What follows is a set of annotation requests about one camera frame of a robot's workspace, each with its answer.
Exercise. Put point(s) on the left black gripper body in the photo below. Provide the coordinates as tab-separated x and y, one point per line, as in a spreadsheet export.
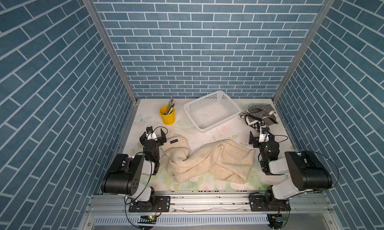
153	141

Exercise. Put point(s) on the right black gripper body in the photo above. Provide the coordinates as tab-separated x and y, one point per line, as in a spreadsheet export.
261	143

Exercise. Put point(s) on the beige knitted scarf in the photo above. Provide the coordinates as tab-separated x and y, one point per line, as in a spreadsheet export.
225	160

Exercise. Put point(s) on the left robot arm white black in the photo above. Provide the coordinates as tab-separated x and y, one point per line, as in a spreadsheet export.
124	174

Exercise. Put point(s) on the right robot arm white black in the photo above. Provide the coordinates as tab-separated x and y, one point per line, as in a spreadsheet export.
306	172

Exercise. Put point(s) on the white plastic mesh basket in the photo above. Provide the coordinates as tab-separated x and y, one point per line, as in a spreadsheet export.
211	110

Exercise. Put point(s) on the yellow cup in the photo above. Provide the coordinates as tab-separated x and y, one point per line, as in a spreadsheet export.
168	118

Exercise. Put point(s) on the black white patterned cloth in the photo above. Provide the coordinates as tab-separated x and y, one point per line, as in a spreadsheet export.
257	116

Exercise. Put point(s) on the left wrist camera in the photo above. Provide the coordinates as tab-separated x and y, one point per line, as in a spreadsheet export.
150	134

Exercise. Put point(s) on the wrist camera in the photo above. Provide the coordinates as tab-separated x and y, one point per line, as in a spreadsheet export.
150	134
264	131

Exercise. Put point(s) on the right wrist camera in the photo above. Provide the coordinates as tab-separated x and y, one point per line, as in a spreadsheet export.
264	131

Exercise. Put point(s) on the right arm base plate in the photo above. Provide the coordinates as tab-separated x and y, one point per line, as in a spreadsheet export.
268	203

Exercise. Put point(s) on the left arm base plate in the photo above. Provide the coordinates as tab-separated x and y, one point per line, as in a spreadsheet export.
155	203

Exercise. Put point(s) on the aluminium front rail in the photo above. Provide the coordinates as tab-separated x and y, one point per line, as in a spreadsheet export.
233	202

